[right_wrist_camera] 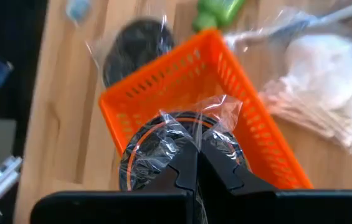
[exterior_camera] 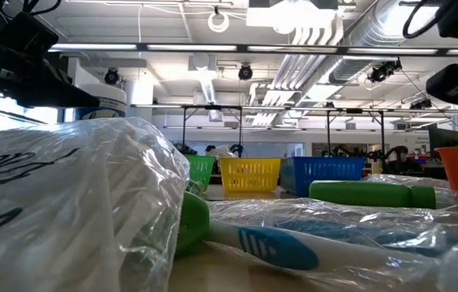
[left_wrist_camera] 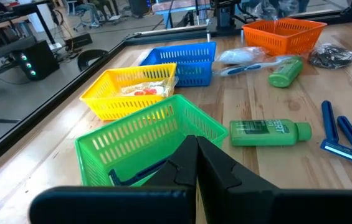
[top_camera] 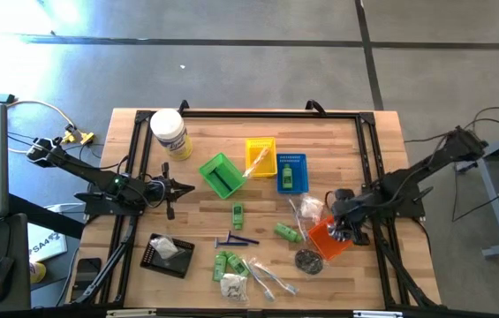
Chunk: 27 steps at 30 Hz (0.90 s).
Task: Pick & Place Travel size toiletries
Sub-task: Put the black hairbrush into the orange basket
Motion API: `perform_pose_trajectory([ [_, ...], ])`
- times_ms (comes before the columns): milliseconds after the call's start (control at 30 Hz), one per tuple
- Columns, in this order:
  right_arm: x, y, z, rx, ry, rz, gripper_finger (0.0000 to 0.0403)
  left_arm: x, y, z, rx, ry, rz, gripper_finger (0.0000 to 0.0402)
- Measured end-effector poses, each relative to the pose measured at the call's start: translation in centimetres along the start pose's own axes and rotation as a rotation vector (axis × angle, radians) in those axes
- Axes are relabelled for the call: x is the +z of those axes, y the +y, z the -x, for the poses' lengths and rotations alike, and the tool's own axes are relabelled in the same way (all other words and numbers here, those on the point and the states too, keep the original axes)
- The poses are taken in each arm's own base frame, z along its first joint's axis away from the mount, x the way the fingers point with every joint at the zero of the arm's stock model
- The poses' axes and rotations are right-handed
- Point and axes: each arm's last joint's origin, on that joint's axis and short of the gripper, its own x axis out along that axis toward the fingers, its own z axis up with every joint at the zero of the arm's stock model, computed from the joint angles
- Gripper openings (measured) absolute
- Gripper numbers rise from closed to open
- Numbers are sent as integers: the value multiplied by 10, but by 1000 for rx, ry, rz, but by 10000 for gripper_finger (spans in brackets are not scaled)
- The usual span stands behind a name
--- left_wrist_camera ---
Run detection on black aluminium table frame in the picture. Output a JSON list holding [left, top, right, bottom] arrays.
[[0, 0, 352, 177]]

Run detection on person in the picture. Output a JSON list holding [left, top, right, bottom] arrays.
[[75, 1, 102, 28]]

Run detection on yellow plastic basket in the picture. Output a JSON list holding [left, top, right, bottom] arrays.
[[79, 62, 178, 121]]

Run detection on green plastic basket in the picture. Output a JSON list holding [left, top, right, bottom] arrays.
[[74, 94, 229, 187]]

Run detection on clear bag of white cotton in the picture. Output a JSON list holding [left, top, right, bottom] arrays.
[[216, 46, 267, 65]]

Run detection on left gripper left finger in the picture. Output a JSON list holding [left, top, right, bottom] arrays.
[[28, 135, 199, 224]]

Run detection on snack packet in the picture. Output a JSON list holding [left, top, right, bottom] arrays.
[[120, 77, 178, 98]]

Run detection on black frame handle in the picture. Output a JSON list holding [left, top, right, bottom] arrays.
[[77, 49, 110, 72]]

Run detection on green travel shampoo bottle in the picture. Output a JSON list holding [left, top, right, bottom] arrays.
[[267, 55, 304, 88], [229, 119, 313, 147]]

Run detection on orange plastic basket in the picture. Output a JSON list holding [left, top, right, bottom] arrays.
[[242, 17, 328, 57]]

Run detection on bagged blue white toothbrush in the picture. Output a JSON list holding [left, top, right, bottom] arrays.
[[214, 55, 295, 77]]

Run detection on blue plastic basket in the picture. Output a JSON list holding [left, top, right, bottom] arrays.
[[140, 41, 217, 88]]

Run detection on black box on floor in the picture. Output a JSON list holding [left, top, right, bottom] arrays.
[[64, 32, 93, 52]]

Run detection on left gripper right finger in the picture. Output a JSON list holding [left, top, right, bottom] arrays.
[[196, 136, 352, 224]]

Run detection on black computer tower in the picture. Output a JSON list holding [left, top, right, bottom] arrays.
[[9, 39, 60, 82]]

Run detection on bagged black hair ties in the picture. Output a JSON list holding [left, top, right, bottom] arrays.
[[307, 42, 352, 70], [252, 0, 300, 20]]

